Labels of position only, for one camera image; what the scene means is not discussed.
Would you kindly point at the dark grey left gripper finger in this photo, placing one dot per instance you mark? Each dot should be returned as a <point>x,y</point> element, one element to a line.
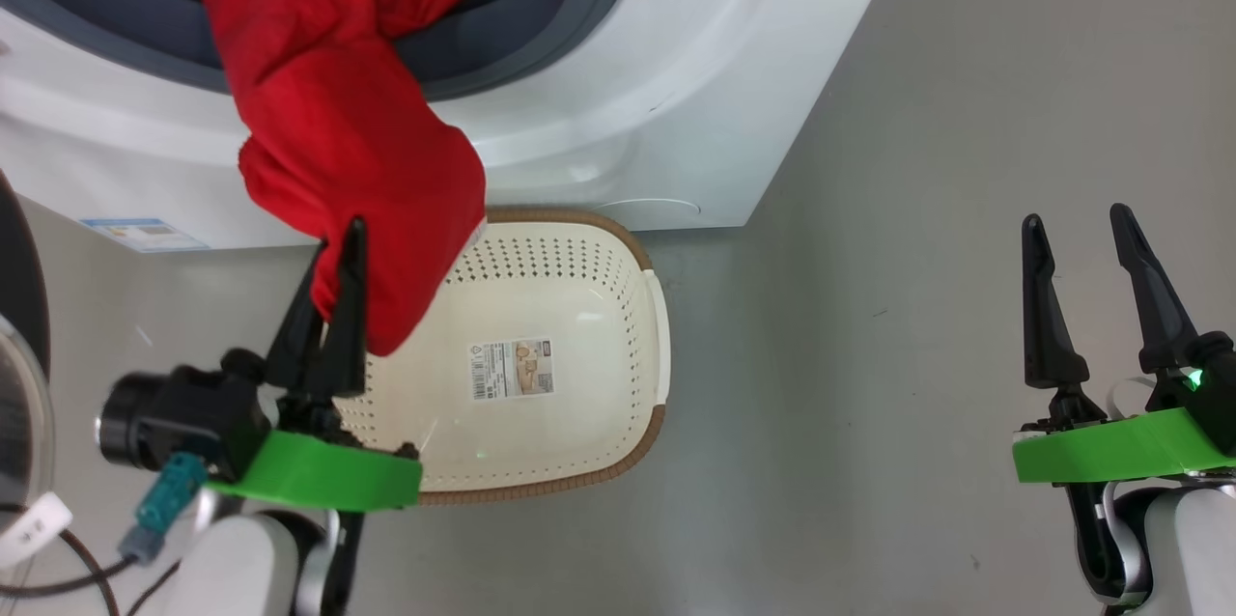
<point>350,346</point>
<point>301,355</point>

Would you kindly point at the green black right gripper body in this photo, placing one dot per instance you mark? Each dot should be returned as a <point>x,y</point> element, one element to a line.
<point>1110,452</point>

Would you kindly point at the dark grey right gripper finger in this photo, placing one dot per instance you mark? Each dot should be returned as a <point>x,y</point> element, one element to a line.
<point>1045,346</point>
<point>1159,317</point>

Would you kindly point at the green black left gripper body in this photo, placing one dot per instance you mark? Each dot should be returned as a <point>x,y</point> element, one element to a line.
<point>319,476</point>

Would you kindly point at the red garment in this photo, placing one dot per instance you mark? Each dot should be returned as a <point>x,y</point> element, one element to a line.
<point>338,114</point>

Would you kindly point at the dark grey washing machine door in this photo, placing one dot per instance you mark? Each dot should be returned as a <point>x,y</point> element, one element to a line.
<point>19,259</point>

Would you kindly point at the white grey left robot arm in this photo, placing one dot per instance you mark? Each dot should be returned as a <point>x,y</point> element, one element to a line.
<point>232,568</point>

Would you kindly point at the paper sticker inside basket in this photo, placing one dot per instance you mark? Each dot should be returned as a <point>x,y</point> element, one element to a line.
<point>512,370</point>

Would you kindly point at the cream perforated laundry basket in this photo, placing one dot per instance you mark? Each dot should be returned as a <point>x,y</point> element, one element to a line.
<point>579,288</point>

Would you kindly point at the white front-load washing machine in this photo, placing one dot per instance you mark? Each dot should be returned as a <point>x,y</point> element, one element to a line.
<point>628,114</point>

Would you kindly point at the blue white energy label sticker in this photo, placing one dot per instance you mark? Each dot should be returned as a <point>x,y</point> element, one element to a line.
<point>145,235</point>

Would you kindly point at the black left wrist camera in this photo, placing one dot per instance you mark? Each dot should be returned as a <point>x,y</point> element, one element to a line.
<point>193,418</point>

